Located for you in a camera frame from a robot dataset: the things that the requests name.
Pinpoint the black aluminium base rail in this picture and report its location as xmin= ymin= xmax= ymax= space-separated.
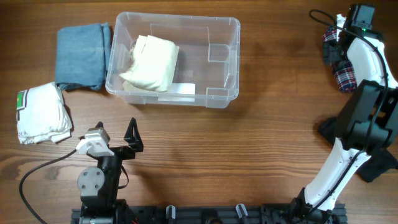
xmin=70 ymin=203 xmax=348 ymax=224

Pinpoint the black cloth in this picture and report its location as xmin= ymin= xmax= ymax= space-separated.
xmin=318 ymin=117 xmax=397 ymax=183

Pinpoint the red blue plaid cloth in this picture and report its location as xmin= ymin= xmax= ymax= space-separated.
xmin=322 ymin=26 xmax=357 ymax=93

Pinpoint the cream cloth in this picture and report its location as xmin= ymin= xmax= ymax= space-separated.
xmin=119 ymin=35 xmax=180 ymax=92

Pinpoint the blue denim folded cloth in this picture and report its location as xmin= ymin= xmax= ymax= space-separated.
xmin=55 ymin=22 xmax=111 ymax=91

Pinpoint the white folded t-shirt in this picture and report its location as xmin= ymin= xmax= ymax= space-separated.
xmin=16 ymin=82 xmax=72 ymax=144

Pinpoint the clear plastic storage container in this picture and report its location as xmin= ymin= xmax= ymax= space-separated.
xmin=105 ymin=12 xmax=241 ymax=108

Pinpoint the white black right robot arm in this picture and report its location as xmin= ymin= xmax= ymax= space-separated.
xmin=280 ymin=4 xmax=397 ymax=223

